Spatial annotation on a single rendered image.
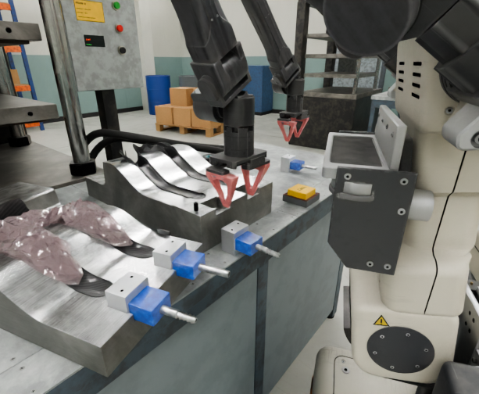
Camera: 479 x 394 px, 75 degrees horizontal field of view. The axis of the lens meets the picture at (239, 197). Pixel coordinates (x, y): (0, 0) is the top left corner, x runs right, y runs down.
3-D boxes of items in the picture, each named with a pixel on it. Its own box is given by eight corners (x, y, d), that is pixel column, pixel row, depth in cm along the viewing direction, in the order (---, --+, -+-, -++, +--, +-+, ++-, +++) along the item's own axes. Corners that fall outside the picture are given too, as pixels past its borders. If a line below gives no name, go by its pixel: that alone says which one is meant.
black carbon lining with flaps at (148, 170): (240, 190, 82) (240, 154, 78) (194, 210, 70) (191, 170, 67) (158, 164, 102) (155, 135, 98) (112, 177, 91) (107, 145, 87)
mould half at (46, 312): (203, 266, 63) (201, 217, 58) (108, 377, 41) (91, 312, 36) (31, 221, 80) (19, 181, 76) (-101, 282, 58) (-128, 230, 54)
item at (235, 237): (285, 261, 64) (287, 238, 62) (272, 273, 61) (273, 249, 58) (236, 241, 72) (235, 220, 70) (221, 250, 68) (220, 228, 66)
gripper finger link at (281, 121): (275, 141, 111) (277, 114, 107) (284, 137, 116) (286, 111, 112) (293, 144, 107) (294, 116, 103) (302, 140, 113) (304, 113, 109)
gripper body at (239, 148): (208, 165, 59) (206, 126, 56) (242, 154, 66) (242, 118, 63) (234, 172, 55) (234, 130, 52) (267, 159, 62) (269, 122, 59)
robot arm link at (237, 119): (239, 92, 52) (261, 90, 55) (211, 90, 56) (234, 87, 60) (239, 134, 54) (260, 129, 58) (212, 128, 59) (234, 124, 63)
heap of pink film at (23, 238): (141, 238, 62) (136, 201, 58) (64, 295, 46) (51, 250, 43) (48, 215, 71) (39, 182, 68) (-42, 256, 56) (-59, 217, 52)
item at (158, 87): (178, 112, 781) (175, 75, 746) (159, 116, 738) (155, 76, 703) (162, 111, 813) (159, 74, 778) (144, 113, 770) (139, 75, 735)
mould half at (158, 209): (271, 212, 85) (273, 165, 80) (201, 253, 67) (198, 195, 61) (158, 173, 115) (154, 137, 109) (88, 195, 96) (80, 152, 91)
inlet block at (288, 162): (318, 173, 115) (319, 159, 112) (312, 177, 111) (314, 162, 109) (286, 167, 121) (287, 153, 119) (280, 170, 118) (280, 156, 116)
